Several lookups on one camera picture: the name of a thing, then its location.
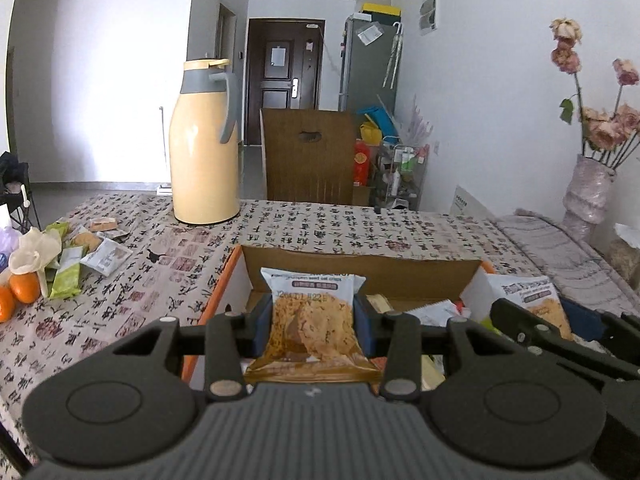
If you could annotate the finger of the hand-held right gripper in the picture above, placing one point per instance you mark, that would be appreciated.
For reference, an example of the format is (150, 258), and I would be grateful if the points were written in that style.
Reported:
(587, 322)
(530, 330)

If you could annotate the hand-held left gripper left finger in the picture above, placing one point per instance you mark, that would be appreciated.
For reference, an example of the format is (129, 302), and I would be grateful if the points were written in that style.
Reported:
(262, 325)

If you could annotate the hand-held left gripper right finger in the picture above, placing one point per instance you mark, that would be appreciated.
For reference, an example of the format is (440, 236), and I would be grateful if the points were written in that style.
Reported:
(363, 325)

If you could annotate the white oat crisp packet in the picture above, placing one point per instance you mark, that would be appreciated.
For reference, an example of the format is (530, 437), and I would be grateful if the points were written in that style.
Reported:
(312, 330)
(542, 300)

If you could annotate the orange cardboard box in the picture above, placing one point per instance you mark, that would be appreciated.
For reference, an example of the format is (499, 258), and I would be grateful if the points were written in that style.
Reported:
(220, 290)

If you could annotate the white flat packet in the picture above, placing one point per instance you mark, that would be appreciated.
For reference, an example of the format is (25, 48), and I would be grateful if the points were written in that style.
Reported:
(435, 312)

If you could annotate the pink textured vase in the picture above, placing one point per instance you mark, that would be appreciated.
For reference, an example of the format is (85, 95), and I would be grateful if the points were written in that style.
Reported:
(587, 200)

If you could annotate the white paper sheet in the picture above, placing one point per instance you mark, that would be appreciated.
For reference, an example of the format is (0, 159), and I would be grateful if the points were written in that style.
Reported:
(470, 202)

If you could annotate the metal rolling cart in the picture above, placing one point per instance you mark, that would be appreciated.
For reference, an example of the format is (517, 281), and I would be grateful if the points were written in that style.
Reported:
(402, 180)

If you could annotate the red gift box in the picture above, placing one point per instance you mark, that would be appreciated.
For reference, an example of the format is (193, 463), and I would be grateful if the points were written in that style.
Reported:
(362, 165)

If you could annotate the grey white foil packet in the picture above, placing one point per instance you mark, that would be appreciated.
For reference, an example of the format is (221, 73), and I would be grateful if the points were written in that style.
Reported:
(107, 257)

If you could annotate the yellow thermos jug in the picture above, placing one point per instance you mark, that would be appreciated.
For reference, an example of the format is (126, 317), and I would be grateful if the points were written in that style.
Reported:
(200, 160)

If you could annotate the brown biscuit packet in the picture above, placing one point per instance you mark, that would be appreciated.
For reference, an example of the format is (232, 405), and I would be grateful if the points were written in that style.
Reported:
(104, 225)
(86, 241)

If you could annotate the yellow bag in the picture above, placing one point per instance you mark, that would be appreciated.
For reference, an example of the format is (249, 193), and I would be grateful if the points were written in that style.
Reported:
(371, 134)

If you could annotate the dried pink rose bouquet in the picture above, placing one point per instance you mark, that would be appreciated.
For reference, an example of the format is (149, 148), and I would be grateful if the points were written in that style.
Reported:
(607, 127)

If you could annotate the green snack packet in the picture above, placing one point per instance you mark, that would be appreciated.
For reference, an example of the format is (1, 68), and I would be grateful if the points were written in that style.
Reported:
(65, 280)
(57, 231)

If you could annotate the blue plastic dustpan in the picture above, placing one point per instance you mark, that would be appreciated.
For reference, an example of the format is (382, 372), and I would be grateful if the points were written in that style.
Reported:
(377, 120)

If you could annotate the pale dried grass bunch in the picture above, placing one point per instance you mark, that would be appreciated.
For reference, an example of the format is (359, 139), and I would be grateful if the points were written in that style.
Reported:
(419, 122)

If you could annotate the dark brown door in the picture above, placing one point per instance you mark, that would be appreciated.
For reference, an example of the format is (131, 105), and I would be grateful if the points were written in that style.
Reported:
(280, 85)

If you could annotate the grey refrigerator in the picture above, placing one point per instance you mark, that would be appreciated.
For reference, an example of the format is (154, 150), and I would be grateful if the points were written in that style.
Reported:
(367, 75)

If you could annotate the white purple plastic bag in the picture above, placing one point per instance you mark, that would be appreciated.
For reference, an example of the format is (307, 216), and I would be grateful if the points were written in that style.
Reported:
(10, 250)

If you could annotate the folded umbrella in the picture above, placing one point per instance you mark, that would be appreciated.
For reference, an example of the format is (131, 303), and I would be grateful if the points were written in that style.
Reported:
(392, 57)

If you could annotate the black folding chair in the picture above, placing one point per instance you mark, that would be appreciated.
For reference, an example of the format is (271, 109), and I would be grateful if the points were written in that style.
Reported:
(17, 195)

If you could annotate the yellow flat box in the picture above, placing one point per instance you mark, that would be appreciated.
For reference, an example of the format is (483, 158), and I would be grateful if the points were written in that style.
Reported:
(381, 9)

